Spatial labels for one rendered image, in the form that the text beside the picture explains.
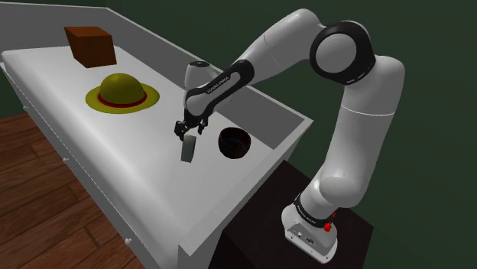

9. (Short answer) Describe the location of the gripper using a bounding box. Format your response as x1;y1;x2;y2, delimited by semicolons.
173;109;209;142

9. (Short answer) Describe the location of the grey rectangular block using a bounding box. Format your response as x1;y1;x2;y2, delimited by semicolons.
180;134;198;164

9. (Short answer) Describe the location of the dark brown bowl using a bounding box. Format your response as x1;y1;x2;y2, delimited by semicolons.
217;127;252;160

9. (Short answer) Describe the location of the yellow hat with red band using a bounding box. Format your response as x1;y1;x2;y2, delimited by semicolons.
84;72;161;115

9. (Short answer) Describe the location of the white chest of drawers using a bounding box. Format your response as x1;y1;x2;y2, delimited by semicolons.
0;1;314;269

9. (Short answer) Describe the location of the dark robot stand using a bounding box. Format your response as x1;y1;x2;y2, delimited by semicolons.
208;160;375;269

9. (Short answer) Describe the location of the brown box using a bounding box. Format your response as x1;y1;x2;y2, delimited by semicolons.
63;25;118;69

